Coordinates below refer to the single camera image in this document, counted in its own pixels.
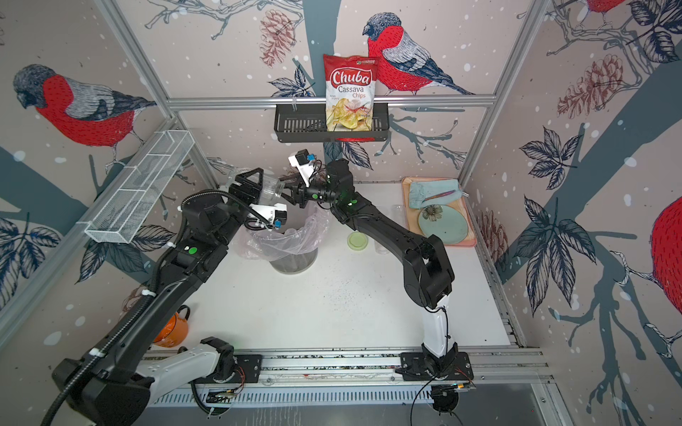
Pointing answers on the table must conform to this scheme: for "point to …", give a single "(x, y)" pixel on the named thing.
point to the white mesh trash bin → (297, 264)
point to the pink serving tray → (460, 205)
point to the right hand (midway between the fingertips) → (275, 186)
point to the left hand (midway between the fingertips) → (253, 165)
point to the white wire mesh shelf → (140, 185)
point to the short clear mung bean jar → (380, 248)
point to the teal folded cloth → (429, 192)
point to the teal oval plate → (444, 221)
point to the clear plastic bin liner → (295, 241)
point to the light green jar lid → (357, 240)
